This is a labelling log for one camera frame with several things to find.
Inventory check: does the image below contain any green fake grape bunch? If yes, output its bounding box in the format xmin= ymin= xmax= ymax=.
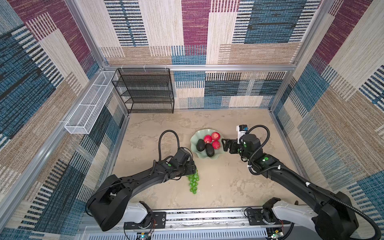
xmin=188 ymin=171 xmax=200 ymax=194

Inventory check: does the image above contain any red fake apple front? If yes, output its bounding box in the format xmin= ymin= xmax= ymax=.
xmin=212 ymin=141 xmax=221 ymax=150

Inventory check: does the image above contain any red fake apple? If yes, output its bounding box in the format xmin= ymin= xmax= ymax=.
xmin=204 ymin=135 xmax=213 ymax=144
xmin=212 ymin=141 xmax=221 ymax=150
xmin=211 ymin=132 xmax=221 ymax=141

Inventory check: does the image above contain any dark fake avocado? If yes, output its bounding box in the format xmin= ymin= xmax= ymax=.
xmin=205 ymin=144 xmax=215 ymax=158
xmin=196 ymin=139 xmax=206 ymax=152

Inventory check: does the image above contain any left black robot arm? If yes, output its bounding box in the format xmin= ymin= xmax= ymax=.
xmin=86 ymin=148 xmax=197 ymax=232

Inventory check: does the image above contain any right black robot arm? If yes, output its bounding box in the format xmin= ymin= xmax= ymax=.
xmin=222 ymin=132 xmax=359 ymax=240

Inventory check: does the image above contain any light green wavy fruit bowl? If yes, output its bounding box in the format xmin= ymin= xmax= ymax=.
xmin=190 ymin=129 xmax=224 ymax=160

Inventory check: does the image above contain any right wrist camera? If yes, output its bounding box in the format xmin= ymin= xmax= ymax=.
xmin=236 ymin=125 xmax=248 ymax=144

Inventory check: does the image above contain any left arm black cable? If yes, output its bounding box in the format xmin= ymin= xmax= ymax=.
xmin=157 ymin=129 xmax=181 ymax=163

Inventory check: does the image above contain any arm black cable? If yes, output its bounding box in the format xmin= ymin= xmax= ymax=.
xmin=242 ymin=124 xmax=382 ymax=240
xmin=157 ymin=129 xmax=181 ymax=163

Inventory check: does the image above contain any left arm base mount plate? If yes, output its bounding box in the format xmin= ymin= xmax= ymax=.
xmin=124 ymin=212 xmax=167 ymax=230

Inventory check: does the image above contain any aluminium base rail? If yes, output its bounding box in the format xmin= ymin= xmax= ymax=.
xmin=75 ymin=207 xmax=291 ymax=240

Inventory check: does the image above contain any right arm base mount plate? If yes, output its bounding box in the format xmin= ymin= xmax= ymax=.
xmin=244 ymin=208 xmax=284 ymax=226

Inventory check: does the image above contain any black wire mesh shelf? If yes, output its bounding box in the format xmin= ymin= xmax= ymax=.
xmin=112 ymin=68 xmax=175 ymax=114

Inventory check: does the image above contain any white wire mesh basket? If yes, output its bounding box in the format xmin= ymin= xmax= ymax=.
xmin=65 ymin=71 xmax=115 ymax=135

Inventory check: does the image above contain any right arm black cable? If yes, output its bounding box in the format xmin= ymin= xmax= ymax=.
xmin=242 ymin=124 xmax=382 ymax=240

